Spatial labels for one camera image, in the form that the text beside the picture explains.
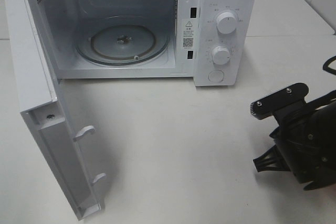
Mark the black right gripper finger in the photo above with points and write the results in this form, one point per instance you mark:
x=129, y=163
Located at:
x=271, y=160

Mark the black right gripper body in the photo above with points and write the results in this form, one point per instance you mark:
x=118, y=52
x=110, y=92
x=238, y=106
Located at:
x=305, y=138

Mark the round white door button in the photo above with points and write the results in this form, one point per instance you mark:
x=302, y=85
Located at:
x=216, y=76

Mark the white control knob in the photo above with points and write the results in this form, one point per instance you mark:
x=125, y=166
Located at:
x=220, y=55
x=226, y=21

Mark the white microwave door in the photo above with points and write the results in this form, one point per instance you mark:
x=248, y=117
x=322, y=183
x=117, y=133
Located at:
x=43, y=108

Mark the white microwave oven body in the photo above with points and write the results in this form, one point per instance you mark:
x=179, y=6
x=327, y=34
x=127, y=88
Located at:
x=62, y=17

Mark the white warning label sticker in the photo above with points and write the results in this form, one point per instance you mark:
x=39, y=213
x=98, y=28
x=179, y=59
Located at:
x=188, y=33

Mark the glass microwave turntable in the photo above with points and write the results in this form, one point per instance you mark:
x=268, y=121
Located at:
x=122, y=40

